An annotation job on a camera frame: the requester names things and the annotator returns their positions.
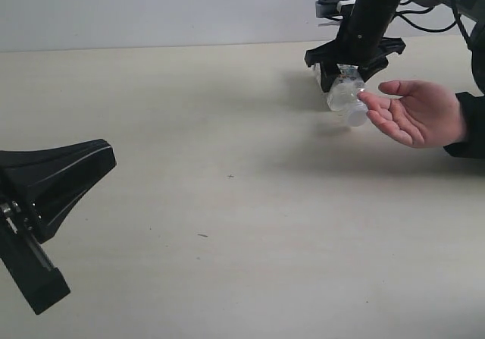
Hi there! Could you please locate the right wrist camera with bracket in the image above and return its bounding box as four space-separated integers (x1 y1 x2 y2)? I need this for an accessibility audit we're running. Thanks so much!
314 0 356 23

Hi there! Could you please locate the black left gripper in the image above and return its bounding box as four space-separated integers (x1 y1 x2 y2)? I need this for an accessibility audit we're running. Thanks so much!
1 139 117 315

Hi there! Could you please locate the white bottle colourful pattern label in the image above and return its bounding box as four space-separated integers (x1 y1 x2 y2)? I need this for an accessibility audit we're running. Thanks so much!
312 64 368 127

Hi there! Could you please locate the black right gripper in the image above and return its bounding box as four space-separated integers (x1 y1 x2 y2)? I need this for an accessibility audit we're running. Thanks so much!
305 0 405 93

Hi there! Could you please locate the person's open bare hand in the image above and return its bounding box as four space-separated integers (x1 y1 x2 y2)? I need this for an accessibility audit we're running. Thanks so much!
358 80 467 149

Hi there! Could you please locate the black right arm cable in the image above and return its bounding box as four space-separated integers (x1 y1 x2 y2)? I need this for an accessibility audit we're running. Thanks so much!
393 1 474 50

